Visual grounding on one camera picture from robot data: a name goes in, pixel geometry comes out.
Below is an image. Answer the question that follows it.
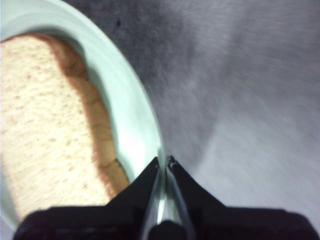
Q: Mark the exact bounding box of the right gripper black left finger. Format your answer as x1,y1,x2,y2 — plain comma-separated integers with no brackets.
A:
14,156,161,240

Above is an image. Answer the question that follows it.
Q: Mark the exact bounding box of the pale bread slice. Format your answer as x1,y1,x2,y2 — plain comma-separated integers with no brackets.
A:
0,33,131,221

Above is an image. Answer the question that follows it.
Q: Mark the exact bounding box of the pale green round plate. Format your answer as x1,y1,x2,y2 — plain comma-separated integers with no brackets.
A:
0,0,167,227

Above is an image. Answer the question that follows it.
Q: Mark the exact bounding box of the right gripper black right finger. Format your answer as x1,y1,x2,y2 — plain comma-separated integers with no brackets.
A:
166,155,319,240

